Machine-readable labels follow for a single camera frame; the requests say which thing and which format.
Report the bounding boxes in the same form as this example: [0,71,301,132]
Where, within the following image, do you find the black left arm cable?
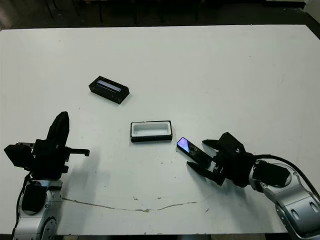
[11,173,32,237]

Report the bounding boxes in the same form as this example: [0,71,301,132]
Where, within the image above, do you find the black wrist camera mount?
[3,141,36,171]
[216,131,246,156]

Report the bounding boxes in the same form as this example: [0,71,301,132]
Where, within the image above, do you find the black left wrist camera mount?
[3,141,36,171]

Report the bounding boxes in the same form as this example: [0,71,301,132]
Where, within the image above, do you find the slim black camera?
[175,136,214,168]

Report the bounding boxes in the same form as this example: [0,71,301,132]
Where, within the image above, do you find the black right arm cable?
[251,154,320,200]

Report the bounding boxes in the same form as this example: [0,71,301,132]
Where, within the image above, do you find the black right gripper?
[186,138,256,188]

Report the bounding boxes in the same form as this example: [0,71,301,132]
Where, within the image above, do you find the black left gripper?
[29,111,91,180]

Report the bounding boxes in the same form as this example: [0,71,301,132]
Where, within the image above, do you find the black box base white insert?
[129,119,174,144]

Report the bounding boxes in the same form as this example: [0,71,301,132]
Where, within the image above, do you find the black box lid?
[87,75,132,106]

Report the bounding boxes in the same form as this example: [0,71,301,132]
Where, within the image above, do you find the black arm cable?
[11,173,32,237]
[251,154,320,200]

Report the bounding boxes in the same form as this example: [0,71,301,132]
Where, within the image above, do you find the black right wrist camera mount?
[216,131,246,156]

